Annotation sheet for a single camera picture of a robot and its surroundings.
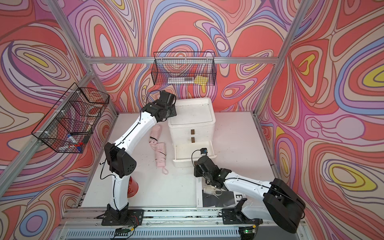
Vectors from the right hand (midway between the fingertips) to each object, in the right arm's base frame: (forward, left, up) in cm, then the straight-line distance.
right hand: (196, 169), depth 85 cm
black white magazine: (-16, -14, -1) cm, 21 cm away
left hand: (+29, +12, +19) cm, 37 cm away
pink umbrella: (+11, +22, -1) cm, 25 cm away
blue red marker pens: (+1, +51, +28) cm, 59 cm away
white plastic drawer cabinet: (+16, +1, +17) cm, 24 cm away
